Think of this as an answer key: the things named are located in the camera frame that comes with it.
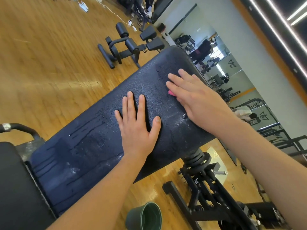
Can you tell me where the person's right forearm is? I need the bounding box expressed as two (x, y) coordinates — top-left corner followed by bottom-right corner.
(216, 117), (307, 230)

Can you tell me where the person's right hand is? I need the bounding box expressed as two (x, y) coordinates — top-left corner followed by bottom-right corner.
(165, 68), (236, 137)

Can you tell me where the black weight plate stack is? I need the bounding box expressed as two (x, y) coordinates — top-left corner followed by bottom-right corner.
(185, 148), (212, 168)

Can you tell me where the black gym machine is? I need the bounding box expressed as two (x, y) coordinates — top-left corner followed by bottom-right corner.
(97, 22), (165, 70)

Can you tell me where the person's left hand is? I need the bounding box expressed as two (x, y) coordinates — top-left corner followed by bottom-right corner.
(114, 91), (162, 161)

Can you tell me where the dark green plastic bucket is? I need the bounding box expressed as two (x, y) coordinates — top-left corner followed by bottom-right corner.
(126, 202), (163, 230)

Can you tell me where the person's left forearm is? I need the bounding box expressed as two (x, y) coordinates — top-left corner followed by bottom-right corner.
(48, 153), (147, 230)

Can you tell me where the large wall mirror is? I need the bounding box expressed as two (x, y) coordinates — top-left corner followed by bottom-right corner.
(175, 31), (307, 161)

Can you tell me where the black dumbbell rack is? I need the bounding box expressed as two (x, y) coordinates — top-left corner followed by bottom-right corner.
(117, 0), (154, 17)

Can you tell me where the black wall screen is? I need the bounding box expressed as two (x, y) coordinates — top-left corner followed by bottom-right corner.
(151, 0), (176, 22)

